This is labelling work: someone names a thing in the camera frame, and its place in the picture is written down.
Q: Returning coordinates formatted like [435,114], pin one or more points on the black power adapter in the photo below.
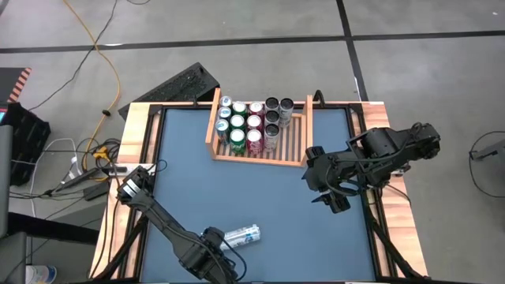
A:
[96,192]

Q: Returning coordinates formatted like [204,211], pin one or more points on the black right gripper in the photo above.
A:
[331,173]

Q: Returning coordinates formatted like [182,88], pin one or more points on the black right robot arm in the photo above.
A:
[394,146]

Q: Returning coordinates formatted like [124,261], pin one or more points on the white Celsius Tropical Vibe can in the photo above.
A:
[272,103]
[272,131]

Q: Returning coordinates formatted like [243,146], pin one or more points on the white Celsius Arctic Vibe can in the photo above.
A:
[246,236]
[286,103]

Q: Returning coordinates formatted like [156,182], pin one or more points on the silver mounting bracket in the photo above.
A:
[116,170]
[399,170]

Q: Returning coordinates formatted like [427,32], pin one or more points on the white blue container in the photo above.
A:
[41,274]

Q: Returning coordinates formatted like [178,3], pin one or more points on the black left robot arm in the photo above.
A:
[165,225]

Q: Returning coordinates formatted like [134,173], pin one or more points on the blue silver slim can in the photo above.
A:
[222,125]
[225,101]
[224,113]

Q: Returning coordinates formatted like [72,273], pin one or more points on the grey cabinet panel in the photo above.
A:
[4,177]

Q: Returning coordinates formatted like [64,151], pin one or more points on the black plastic crate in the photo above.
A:
[27,142]

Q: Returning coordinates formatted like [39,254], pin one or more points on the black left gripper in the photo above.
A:
[213,256]

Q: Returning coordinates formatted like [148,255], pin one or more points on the green Sprite can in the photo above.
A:
[237,136]
[239,107]
[237,121]

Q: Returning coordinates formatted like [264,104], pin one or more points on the black panel orange striped edge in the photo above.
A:
[10,83]

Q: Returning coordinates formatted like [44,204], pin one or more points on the red Coca-Cola can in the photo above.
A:
[256,107]
[254,121]
[254,136]

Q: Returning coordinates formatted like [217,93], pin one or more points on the black floor beam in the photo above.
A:
[51,229]

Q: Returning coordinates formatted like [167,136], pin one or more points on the wooden slatted shelf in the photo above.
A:
[294,150]

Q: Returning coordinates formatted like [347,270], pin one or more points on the black power strip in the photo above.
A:
[77,179]

